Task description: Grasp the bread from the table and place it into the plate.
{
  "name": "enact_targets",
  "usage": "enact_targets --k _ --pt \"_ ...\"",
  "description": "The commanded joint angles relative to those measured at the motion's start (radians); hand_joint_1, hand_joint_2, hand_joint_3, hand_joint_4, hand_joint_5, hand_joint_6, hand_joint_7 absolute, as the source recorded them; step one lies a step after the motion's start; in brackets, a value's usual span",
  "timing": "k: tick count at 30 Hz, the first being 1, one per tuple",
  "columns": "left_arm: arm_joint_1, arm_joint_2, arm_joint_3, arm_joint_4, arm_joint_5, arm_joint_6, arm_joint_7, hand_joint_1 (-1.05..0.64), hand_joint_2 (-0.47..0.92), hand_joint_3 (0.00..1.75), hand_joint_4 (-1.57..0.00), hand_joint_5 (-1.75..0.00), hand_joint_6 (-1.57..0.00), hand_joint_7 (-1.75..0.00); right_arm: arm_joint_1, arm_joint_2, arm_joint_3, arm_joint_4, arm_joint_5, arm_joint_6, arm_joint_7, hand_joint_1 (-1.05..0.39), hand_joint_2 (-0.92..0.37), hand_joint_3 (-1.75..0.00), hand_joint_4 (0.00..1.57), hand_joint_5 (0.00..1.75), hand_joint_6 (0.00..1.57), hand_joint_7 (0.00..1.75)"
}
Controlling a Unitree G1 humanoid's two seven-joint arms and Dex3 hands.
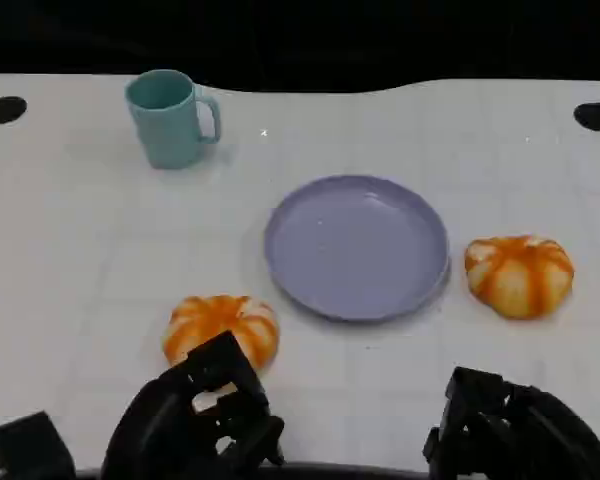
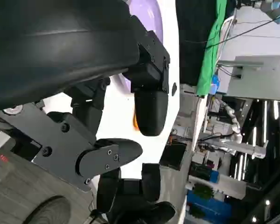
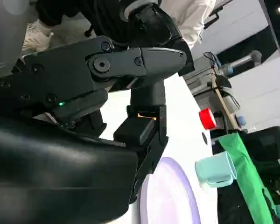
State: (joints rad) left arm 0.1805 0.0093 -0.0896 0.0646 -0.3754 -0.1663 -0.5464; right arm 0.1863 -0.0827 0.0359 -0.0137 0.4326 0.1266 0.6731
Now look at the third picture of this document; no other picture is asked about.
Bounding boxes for wooden stick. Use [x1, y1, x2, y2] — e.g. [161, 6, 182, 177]
[211, 77, 239, 130]

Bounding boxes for red emergency stop button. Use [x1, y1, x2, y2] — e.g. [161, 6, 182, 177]
[198, 108, 217, 130]

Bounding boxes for pale green mug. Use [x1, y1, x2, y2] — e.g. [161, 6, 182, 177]
[195, 151, 238, 188]

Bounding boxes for green cloth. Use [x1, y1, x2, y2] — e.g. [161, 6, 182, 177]
[218, 132, 280, 224]

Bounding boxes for lilac plate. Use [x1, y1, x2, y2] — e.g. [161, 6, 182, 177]
[139, 156, 202, 224]

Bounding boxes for grey machine cabinet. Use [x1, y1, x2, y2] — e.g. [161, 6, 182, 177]
[183, 55, 224, 112]

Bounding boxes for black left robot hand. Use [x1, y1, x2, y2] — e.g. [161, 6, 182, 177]
[128, 1, 196, 77]

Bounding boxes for black equipment case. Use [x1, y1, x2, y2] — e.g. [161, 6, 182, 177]
[244, 126, 280, 179]

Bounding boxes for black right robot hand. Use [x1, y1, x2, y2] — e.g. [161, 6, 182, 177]
[0, 35, 187, 224]

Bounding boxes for grey robot torso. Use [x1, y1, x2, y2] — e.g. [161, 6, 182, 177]
[0, 0, 39, 81]

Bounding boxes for person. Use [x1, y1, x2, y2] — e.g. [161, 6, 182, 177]
[160, 0, 217, 51]
[21, 0, 131, 53]

